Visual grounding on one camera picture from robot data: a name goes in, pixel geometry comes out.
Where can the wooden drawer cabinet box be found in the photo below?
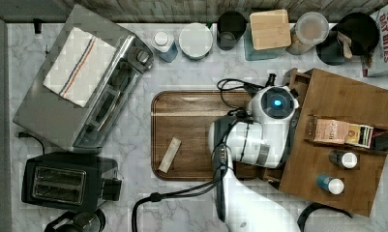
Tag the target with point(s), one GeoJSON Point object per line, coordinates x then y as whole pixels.
{"type": "Point", "coordinates": [321, 167]}

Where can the grey spice shaker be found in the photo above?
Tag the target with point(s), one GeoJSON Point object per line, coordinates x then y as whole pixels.
{"type": "Point", "coordinates": [343, 159]}

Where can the glass jar clear lid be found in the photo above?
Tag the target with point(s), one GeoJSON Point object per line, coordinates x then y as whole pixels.
{"type": "Point", "coordinates": [310, 29]}

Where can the small beige packet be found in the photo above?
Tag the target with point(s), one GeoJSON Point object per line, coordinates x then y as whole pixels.
{"type": "Point", "coordinates": [170, 154]}

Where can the blue spice shaker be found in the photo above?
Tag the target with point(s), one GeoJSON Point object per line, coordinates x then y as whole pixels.
{"type": "Point", "coordinates": [330, 184]}

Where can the white striped folded towel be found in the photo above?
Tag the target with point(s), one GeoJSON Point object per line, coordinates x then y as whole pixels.
{"type": "Point", "coordinates": [79, 67]}

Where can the cinnamon oat bites cereal box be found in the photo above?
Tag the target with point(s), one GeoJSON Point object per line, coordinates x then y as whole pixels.
{"type": "Point", "coordinates": [376, 64]}

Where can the teal canister wooden lid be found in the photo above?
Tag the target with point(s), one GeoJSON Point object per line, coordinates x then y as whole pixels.
{"type": "Point", "coordinates": [267, 36]}

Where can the black utensil holder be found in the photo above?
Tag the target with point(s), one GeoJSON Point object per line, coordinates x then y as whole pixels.
{"type": "Point", "coordinates": [355, 34]}

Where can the black two-slot toaster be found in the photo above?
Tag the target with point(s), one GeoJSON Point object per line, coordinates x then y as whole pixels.
{"type": "Point", "coordinates": [69, 181]}

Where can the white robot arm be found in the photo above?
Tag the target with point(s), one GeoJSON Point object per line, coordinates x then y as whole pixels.
{"type": "Point", "coordinates": [258, 139]}

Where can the wooden tea bag holder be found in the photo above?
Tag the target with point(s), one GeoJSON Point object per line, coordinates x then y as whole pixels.
{"type": "Point", "coordinates": [343, 132]}

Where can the blue bottle white cap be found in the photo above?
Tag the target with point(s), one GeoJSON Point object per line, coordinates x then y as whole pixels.
{"type": "Point", "coordinates": [165, 45]}

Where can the wooden cutting board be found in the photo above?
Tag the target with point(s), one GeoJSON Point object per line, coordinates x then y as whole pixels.
{"type": "Point", "coordinates": [187, 116]}

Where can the silver toaster oven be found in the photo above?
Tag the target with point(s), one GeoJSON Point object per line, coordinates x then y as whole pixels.
{"type": "Point", "coordinates": [85, 129]}

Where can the black kettle lid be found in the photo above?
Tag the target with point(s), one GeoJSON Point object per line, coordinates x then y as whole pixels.
{"type": "Point", "coordinates": [78, 222]}

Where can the dark grey cylindrical canister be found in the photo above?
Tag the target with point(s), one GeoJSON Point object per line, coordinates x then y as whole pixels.
{"type": "Point", "coordinates": [230, 28]}

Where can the black paper towel holder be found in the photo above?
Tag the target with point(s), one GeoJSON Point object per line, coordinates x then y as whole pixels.
{"type": "Point", "coordinates": [318, 209]}

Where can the teal bowl white lid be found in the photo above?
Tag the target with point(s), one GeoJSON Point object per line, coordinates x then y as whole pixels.
{"type": "Point", "coordinates": [196, 40]}

